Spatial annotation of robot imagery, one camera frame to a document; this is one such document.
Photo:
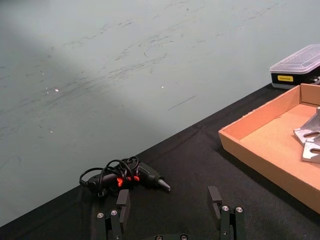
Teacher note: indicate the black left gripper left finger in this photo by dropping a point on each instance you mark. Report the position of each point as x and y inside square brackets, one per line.
[123, 207]

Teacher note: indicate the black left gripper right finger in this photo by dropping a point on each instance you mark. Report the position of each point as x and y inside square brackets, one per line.
[226, 217]

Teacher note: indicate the black table cloth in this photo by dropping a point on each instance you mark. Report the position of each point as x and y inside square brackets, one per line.
[190, 180]

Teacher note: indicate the brown cardboard tray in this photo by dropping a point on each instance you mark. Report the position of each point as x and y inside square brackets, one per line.
[272, 150]

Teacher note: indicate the clear plastic case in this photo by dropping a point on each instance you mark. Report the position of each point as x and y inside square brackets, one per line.
[295, 67]

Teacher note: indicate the grey metal bracket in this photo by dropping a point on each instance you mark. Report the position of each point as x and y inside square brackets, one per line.
[310, 140]

